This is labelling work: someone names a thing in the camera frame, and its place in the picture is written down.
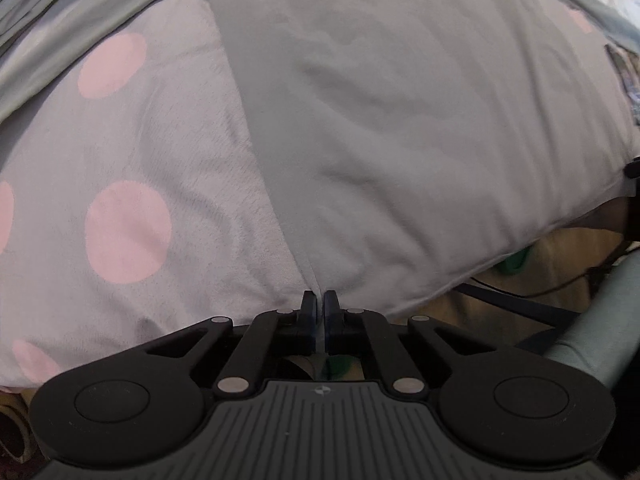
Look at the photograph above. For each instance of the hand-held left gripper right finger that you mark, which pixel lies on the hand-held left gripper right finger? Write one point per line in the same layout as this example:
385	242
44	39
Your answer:
327	325

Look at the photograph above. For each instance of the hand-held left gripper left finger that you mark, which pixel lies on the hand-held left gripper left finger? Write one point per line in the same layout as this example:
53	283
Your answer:
312	322

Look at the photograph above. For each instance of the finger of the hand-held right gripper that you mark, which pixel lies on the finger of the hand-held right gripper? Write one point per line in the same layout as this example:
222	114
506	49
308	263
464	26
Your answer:
635	167

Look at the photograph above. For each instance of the grey shirt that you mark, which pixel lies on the grey shirt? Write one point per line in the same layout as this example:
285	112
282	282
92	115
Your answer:
400	135

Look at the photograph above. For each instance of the dark printed cloth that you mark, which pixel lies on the dark printed cloth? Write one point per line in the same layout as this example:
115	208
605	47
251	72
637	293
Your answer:
627	80

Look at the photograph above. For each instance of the green object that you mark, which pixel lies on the green object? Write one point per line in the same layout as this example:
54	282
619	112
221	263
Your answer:
515	264

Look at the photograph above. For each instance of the grey tube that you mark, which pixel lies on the grey tube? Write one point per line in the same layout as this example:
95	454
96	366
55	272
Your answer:
600	320

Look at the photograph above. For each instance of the lilac pink-dotted blanket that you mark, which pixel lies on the lilac pink-dotted blanket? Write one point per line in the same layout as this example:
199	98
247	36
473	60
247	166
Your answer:
175	170

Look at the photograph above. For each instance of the grey-green cloth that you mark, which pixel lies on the grey-green cloth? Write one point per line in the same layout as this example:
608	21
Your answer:
75	0

